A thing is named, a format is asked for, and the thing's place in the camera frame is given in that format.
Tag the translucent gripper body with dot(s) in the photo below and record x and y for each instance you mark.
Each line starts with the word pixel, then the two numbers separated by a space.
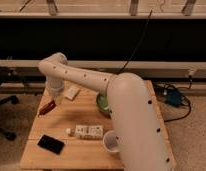
pixel 58 99

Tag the red pepper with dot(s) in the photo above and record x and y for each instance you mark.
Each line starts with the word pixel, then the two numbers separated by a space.
pixel 47 108

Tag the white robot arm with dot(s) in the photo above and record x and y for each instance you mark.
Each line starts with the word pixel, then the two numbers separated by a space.
pixel 138 132

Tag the white sponge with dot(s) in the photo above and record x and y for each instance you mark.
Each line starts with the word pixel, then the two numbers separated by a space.
pixel 71 92

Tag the wooden folding table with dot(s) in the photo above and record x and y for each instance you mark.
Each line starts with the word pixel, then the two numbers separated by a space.
pixel 78 154

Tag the white patterned bottle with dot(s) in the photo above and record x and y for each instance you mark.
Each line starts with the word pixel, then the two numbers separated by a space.
pixel 91 132

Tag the green bowl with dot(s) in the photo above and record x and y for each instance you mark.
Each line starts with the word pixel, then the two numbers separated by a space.
pixel 102 105

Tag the black smartphone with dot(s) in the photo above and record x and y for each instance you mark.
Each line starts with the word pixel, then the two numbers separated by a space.
pixel 51 144

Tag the blue power box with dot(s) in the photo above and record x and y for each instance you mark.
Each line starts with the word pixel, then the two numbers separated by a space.
pixel 173 98

